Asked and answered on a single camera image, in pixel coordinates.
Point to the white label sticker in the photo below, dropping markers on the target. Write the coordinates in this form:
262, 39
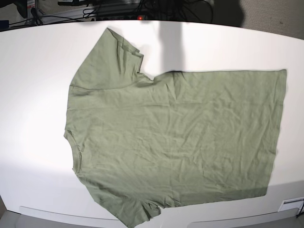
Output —
292, 204

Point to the black power strip red light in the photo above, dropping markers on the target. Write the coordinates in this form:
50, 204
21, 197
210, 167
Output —
121, 17

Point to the green T-shirt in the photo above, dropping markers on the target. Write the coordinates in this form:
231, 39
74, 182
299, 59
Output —
140, 145

